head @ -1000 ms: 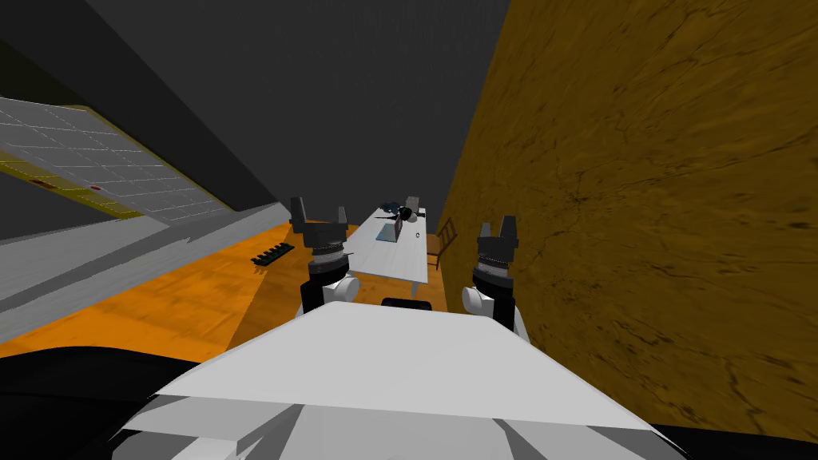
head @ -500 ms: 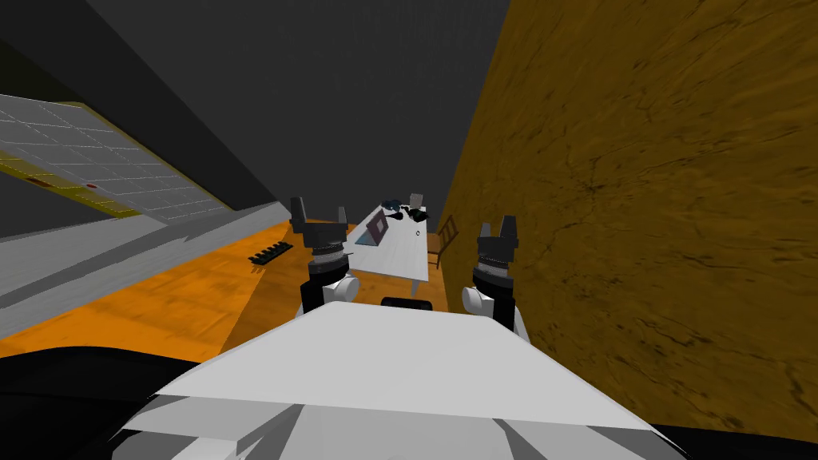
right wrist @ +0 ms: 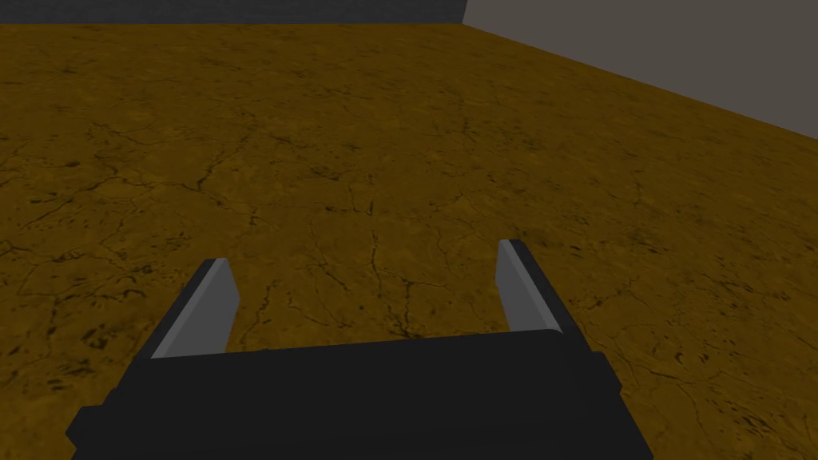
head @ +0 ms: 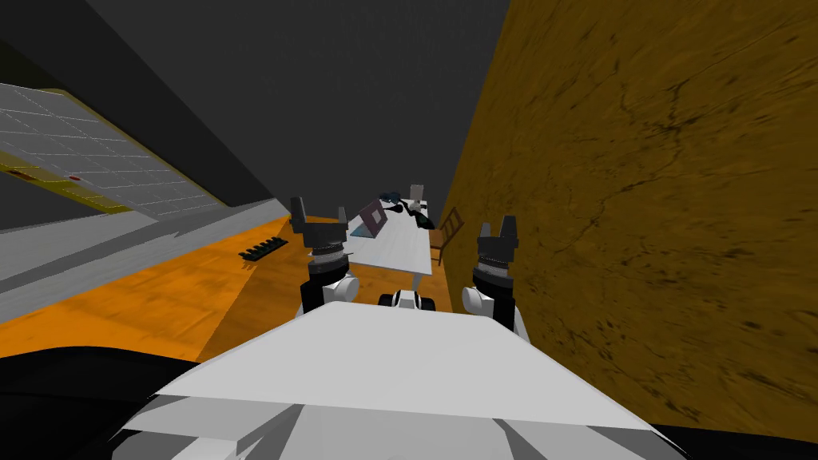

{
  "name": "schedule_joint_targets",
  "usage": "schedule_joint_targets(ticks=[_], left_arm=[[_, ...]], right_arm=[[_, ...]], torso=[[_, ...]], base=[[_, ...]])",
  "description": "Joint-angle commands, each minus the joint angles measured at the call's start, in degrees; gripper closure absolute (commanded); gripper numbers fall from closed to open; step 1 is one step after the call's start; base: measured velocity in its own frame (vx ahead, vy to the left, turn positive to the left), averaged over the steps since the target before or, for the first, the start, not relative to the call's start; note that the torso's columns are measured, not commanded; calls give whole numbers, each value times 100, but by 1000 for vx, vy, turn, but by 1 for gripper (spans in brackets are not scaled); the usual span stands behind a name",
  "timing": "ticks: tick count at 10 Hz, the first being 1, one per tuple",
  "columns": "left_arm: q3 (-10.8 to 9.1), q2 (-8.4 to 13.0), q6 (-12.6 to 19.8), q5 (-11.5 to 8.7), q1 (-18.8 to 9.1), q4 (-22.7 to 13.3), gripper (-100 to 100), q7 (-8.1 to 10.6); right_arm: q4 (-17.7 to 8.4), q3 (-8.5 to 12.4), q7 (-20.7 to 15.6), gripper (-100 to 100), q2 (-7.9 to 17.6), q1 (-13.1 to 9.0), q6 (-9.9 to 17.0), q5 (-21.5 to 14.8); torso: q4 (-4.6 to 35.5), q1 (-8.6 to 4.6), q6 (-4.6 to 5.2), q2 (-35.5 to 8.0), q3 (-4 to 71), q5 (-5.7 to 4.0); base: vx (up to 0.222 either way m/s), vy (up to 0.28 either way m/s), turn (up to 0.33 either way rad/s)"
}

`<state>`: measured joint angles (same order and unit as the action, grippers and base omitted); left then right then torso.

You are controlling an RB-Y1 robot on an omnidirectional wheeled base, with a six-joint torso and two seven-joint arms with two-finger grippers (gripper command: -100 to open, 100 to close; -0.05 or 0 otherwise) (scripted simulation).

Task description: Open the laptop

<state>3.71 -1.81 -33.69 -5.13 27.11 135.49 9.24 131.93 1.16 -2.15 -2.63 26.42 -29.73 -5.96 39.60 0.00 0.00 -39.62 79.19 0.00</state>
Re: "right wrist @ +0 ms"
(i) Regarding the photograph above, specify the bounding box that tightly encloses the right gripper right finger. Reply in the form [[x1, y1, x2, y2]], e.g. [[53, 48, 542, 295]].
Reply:
[[494, 239, 592, 355]]

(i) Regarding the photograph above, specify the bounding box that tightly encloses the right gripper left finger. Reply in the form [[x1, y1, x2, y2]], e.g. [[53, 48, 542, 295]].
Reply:
[[133, 257, 241, 375]]

